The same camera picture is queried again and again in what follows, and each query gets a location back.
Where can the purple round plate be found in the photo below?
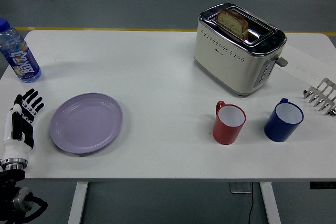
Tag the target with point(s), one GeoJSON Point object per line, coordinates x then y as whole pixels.
{"type": "Point", "coordinates": [86, 123]}

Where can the black table control panel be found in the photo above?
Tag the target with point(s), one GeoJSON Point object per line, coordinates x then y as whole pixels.
{"type": "Point", "coordinates": [323, 185]}

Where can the white paper sheet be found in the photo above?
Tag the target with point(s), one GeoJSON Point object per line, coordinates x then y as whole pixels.
{"type": "Point", "coordinates": [304, 61]}

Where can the bread slice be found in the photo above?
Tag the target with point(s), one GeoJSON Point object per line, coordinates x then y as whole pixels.
{"type": "Point", "coordinates": [232, 23]}

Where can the grey power box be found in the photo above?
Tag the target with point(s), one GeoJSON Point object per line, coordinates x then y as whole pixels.
{"type": "Point", "coordinates": [241, 187]}

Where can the red mug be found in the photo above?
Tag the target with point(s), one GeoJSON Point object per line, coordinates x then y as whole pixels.
{"type": "Point", "coordinates": [225, 132]}

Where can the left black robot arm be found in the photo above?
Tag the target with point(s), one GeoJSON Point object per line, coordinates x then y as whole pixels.
{"type": "Point", "coordinates": [15, 200]}

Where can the white table leg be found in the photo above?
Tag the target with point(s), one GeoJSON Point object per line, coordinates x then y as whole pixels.
{"type": "Point", "coordinates": [270, 203]}
{"type": "Point", "coordinates": [78, 203]}

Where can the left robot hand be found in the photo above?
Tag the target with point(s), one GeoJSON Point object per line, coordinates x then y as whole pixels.
{"type": "Point", "coordinates": [15, 148]}

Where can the blue drink bottle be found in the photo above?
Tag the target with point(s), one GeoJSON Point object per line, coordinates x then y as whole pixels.
{"type": "Point", "coordinates": [21, 56]}

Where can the blue mug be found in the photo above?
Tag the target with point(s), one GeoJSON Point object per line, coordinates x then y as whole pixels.
{"type": "Point", "coordinates": [279, 129]}

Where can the metal toast tongs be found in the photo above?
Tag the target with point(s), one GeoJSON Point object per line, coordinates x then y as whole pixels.
{"type": "Point", "coordinates": [324, 95]}

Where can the cream and chrome toaster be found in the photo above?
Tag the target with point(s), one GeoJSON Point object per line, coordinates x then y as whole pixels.
{"type": "Point", "coordinates": [225, 58]}

